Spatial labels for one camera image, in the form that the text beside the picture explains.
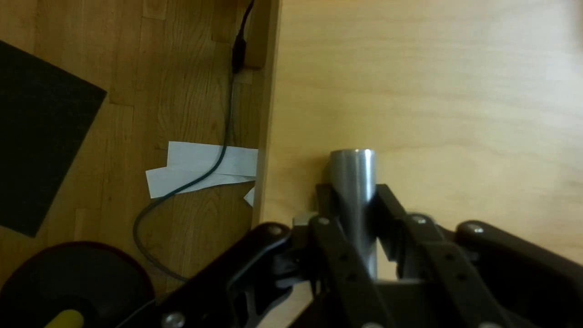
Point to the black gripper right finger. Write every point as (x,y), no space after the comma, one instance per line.
(485,277)

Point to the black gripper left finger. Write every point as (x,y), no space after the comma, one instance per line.
(254,277)

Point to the grey spatula with metal handle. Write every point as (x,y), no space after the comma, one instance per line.
(352,175)

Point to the dark red round base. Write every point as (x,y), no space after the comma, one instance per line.
(99,280)

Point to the white paper on floor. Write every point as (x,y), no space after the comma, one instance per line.
(201,166)

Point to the black floor mat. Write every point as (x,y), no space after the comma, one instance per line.
(44,118)

